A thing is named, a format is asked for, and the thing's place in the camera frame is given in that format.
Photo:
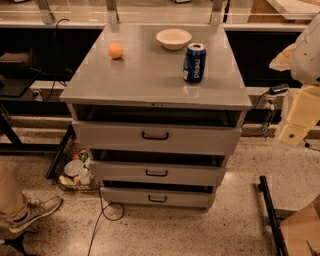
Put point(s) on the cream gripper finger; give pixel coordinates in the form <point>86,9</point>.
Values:
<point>282,61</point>
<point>303,115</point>

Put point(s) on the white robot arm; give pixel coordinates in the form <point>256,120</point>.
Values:
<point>302,59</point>

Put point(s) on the grey drawer cabinet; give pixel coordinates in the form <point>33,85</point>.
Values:
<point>146,86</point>

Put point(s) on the grey top drawer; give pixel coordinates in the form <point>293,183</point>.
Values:
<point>157,138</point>

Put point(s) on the blue Pepsi can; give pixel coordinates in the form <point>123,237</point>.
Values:
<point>194,63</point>

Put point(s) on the white bowl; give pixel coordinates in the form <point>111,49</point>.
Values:
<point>173,39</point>

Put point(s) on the cardboard box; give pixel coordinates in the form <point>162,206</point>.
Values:
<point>301,231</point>

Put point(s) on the orange fruit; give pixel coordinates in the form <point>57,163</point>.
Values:
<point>115,50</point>

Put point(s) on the grey sneaker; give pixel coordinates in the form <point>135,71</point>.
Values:
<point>35,211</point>

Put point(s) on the khaki trouser leg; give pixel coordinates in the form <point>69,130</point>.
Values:
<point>13,203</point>

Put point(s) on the black power adapter with cable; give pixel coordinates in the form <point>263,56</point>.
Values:
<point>269,95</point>

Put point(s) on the black metal frame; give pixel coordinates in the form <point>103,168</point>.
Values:
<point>273,220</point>

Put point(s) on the wire basket with items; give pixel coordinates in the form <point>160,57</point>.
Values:
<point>74,173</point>

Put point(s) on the black table leg frame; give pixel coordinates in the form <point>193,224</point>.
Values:
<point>16,146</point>

